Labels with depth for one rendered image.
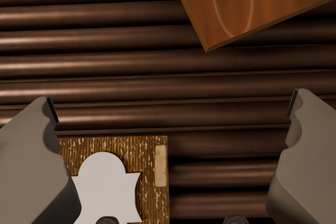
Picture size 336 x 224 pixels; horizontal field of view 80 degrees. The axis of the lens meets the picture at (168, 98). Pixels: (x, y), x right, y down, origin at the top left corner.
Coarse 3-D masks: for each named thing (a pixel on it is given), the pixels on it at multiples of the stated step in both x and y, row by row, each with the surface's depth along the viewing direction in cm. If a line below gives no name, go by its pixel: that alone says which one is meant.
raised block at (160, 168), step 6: (162, 144) 29; (156, 150) 29; (162, 150) 29; (156, 156) 29; (162, 156) 29; (156, 162) 29; (162, 162) 29; (156, 168) 29; (162, 168) 29; (156, 174) 29; (162, 174) 29; (156, 180) 29; (162, 180) 29; (162, 186) 29
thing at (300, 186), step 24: (312, 96) 9; (312, 120) 8; (288, 144) 9; (312, 144) 7; (288, 168) 6; (312, 168) 6; (288, 192) 5; (312, 192) 5; (288, 216) 6; (312, 216) 5
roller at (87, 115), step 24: (0, 120) 35; (72, 120) 34; (96, 120) 34; (120, 120) 34; (144, 120) 34; (168, 120) 34; (192, 120) 34; (216, 120) 34; (240, 120) 34; (264, 120) 34; (288, 120) 34
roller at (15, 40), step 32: (0, 32) 37; (32, 32) 37; (64, 32) 37; (96, 32) 37; (128, 32) 36; (160, 32) 36; (192, 32) 36; (256, 32) 36; (288, 32) 36; (320, 32) 36
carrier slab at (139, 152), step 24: (72, 144) 32; (96, 144) 32; (120, 144) 32; (144, 144) 32; (72, 168) 32; (144, 168) 31; (144, 192) 31; (168, 192) 31; (144, 216) 30; (168, 216) 30
